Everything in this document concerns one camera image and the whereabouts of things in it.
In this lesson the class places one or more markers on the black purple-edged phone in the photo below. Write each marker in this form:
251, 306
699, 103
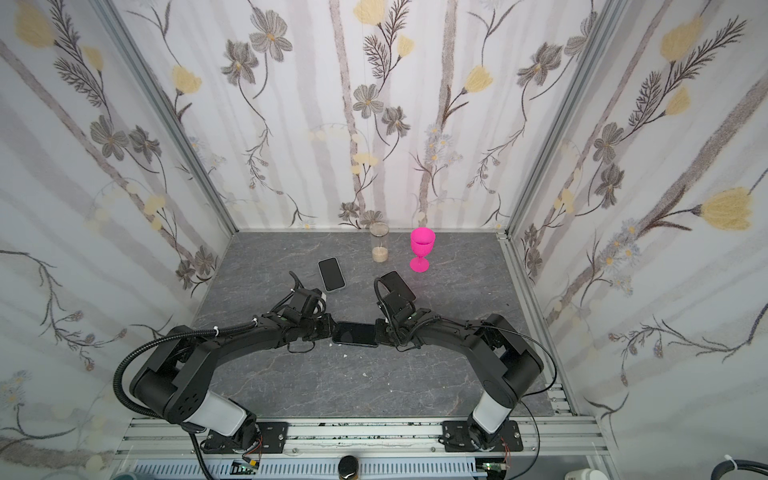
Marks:
332, 274

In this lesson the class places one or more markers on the blue-edged black phone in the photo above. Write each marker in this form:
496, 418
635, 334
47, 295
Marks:
399, 285

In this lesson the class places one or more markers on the black phone case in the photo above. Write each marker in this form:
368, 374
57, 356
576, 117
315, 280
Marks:
355, 344

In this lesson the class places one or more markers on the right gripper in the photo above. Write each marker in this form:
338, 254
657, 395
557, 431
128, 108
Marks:
387, 332

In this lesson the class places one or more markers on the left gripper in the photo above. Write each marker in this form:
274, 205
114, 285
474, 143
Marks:
328, 324

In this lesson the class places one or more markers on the clear jar with grains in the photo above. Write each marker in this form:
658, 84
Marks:
379, 232

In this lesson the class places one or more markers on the pink plastic goblet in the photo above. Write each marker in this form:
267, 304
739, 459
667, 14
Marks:
422, 241

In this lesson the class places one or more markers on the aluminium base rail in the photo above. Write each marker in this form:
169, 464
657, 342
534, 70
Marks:
416, 448

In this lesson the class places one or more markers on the black round knob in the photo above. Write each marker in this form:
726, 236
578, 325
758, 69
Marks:
348, 468

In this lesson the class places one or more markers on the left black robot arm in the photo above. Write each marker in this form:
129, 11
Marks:
169, 378

